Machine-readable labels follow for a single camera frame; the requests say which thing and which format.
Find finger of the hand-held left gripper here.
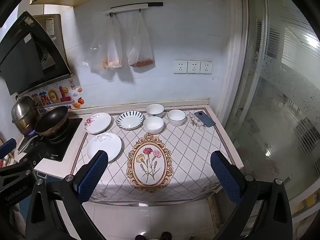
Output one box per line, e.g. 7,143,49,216
0,138,17,159

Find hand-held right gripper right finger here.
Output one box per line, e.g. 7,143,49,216
211,151,293,240

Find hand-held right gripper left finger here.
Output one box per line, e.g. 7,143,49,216
25,150,109,240

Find white bowl with dark rim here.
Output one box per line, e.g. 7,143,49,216
167,110,187,127

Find plain white bowl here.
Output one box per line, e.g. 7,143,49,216
143,116,164,134
146,104,165,118

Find white plate with grey pattern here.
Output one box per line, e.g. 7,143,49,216
86,132,122,163

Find stainless steel pot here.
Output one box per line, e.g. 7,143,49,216
11,95,40,131

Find floral printed tablecloth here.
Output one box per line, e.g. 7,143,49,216
71,106,238,207

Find black induction cooktop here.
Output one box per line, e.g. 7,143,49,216
16,117,83,163

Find dark frying pan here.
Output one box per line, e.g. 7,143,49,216
17,105,70,155

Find white plate with pink flowers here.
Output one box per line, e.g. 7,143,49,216
84,112,112,135

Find blue smartphone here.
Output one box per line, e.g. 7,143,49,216
194,111,216,127

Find white plate with blue stripes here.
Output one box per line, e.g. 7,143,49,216
116,110,145,130

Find frosted glass sliding door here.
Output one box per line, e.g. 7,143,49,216
225,0,320,205

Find black range hood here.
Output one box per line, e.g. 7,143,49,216
0,11,75,96

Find plastic bag with pale contents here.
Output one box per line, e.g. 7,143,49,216
107,14,123,68

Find clear plastic bag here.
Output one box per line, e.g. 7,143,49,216
82,17,110,70

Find plastic bag with red contents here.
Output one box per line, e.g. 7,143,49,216
126,11,154,68

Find colourful wall stickers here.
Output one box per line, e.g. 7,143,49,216
31,79,85,111

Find white wall socket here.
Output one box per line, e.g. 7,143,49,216
174,60,188,75
200,61,213,75
187,60,201,75

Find wall hook rail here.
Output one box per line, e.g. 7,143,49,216
103,2,163,15

